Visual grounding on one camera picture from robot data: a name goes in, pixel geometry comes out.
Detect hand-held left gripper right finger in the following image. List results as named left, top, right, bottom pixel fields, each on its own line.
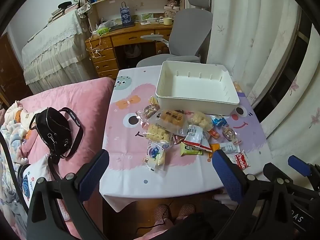
left=211, top=149, right=298, bottom=240

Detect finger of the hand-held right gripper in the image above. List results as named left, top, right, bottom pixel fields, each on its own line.
left=287, top=155, right=320, bottom=190
left=262, top=162, right=294, bottom=182

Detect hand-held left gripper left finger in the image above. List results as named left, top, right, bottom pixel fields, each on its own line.
left=26, top=149, right=110, bottom=240

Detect green snack packet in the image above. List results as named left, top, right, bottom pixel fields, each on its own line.
left=180, top=144, right=203, bottom=157

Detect barcode snack packet red edge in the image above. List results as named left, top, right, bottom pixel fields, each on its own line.
left=183, top=124, right=212, bottom=153

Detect white plastic bin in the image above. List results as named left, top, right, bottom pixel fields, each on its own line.
left=155, top=60, right=240, bottom=116

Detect black shoulder bag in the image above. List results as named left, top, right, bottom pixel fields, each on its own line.
left=29, top=107, right=84, bottom=180

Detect red white cookie packet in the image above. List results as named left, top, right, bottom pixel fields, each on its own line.
left=232, top=150, right=251, bottom=172

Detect white grey snack packet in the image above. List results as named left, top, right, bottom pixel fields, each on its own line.
left=219, top=141, right=238, bottom=154

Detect blue candy packet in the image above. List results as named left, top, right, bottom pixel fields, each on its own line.
left=212, top=116, right=228, bottom=128

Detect pink fuzzy slipper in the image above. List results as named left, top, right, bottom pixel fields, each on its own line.
left=178, top=203, right=197, bottom=217
left=154, top=204, right=173, bottom=222

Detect person's dark clothing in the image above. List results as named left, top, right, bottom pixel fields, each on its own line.
left=160, top=199, right=235, bottom=240

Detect puffed rice cake packet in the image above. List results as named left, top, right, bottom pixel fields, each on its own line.
left=187, top=111, right=213, bottom=132
left=144, top=124, right=173, bottom=143

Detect round bread packet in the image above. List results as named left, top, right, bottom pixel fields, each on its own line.
left=142, top=141, right=168, bottom=172

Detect white cartoon print pillow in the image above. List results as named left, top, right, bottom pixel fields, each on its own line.
left=15, top=155, right=65, bottom=220

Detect pink blanket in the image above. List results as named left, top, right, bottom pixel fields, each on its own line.
left=5, top=77, right=115, bottom=233

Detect yellow cake packet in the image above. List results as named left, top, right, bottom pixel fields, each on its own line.
left=154, top=110, right=187, bottom=130

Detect dark nut bar packet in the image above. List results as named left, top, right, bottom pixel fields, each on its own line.
left=142, top=105, right=158, bottom=119

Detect pink fuzzy pants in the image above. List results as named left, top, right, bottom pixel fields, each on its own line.
left=139, top=220, right=175, bottom=240

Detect cartoon printed blanket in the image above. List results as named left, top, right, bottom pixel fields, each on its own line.
left=0, top=100, right=50, bottom=205

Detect white lace cover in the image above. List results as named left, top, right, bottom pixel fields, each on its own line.
left=21, top=10, right=92, bottom=94

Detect plastic bag under desk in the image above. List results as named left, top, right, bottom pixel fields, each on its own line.
left=124, top=44, right=142, bottom=59

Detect white floral curtain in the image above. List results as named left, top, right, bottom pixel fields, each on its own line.
left=205, top=0, right=320, bottom=170

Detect dark wooden door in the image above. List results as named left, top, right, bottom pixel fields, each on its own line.
left=0, top=34, right=28, bottom=105

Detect wooden desk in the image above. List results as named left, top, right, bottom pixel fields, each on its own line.
left=85, top=17, right=175, bottom=79

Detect grey office chair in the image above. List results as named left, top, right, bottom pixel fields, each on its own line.
left=136, top=0, right=213, bottom=68

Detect clear plastic bag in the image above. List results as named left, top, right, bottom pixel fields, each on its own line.
left=100, top=20, right=118, bottom=29

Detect blue gift bag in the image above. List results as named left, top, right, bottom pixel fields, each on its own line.
left=119, top=2, right=133, bottom=27

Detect stack of books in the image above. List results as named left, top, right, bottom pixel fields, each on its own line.
left=47, top=4, right=79, bottom=23

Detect floral fabric pouch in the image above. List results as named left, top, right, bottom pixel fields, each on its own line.
left=76, top=1, right=92, bottom=18

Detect wooden bookshelf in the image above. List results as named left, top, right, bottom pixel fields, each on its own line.
left=80, top=0, right=185, bottom=28

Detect brown haired doll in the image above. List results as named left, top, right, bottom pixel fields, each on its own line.
left=164, top=0, right=181, bottom=11

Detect dark window frame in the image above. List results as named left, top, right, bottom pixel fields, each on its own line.
left=252, top=10, right=315, bottom=123

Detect white charging cable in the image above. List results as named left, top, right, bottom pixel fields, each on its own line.
left=86, top=34, right=104, bottom=60

